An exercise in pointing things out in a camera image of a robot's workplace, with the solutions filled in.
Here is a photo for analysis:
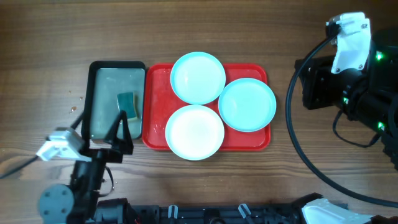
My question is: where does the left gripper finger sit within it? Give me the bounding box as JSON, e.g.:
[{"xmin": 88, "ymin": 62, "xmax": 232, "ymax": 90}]
[
  {"xmin": 70, "ymin": 112, "xmax": 85, "ymax": 129},
  {"xmin": 104, "ymin": 110, "xmax": 131, "ymax": 146}
]

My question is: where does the green yellow sponge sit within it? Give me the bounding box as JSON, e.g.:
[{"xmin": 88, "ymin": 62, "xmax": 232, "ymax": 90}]
[{"xmin": 117, "ymin": 92, "xmax": 137, "ymax": 119}]

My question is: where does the light blue top plate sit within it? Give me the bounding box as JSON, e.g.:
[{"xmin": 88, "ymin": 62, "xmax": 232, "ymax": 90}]
[{"xmin": 170, "ymin": 52, "xmax": 226, "ymax": 105}]

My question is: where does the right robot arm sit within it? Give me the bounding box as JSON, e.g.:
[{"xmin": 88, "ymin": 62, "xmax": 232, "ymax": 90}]
[{"xmin": 295, "ymin": 27, "xmax": 397, "ymax": 165}]

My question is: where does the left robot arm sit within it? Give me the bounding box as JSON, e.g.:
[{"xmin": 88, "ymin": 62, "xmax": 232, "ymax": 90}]
[{"xmin": 37, "ymin": 110, "xmax": 134, "ymax": 223}]

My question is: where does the black water basin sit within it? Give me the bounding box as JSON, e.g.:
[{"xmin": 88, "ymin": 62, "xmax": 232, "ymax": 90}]
[{"xmin": 81, "ymin": 61, "xmax": 146, "ymax": 141}]

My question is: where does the white front plate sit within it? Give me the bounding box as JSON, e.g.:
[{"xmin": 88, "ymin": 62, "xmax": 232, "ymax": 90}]
[{"xmin": 165, "ymin": 105, "xmax": 225, "ymax": 161}]

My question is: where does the light green right plate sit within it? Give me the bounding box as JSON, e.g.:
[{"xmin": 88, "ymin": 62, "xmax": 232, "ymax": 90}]
[{"xmin": 218, "ymin": 78, "xmax": 277, "ymax": 133}]

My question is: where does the right black cable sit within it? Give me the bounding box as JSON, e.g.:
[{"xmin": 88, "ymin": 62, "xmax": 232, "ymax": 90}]
[{"xmin": 285, "ymin": 30, "xmax": 398, "ymax": 208}]

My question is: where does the black cable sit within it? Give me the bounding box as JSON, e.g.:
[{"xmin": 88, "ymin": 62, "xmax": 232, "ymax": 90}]
[
  {"xmin": 285, "ymin": 30, "xmax": 398, "ymax": 208},
  {"xmin": 0, "ymin": 155, "xmax": 40, "ymax": 180}
]

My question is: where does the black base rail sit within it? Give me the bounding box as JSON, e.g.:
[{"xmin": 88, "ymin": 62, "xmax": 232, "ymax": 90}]
[{"xmin": 87, "ymin": 193, "xmax": 397, "ymax": 224}]

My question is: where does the left black cable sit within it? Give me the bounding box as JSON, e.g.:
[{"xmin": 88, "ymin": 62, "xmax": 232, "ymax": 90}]
[{"xmin": 0, "ymin": 155, "xmax": 40, "ymax": 180}]

